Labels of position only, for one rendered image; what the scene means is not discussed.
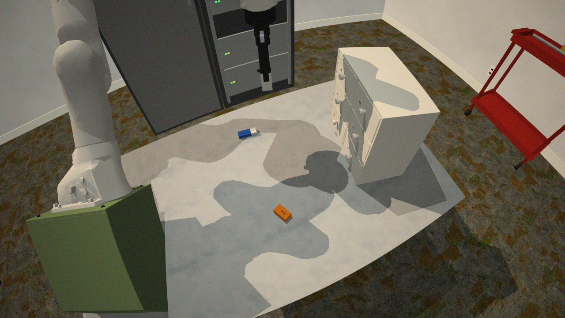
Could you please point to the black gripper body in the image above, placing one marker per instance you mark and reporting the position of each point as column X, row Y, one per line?
column 260, row 18

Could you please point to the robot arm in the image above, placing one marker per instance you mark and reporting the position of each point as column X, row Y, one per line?
column 81, row 65

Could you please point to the orange rectangular block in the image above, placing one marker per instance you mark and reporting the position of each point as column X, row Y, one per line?
column 283, row 213

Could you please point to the blue and white eraser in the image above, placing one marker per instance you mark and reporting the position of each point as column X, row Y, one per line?
column 247, row 133

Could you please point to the cream small chest of drawers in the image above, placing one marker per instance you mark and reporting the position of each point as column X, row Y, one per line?
column 407, row 112

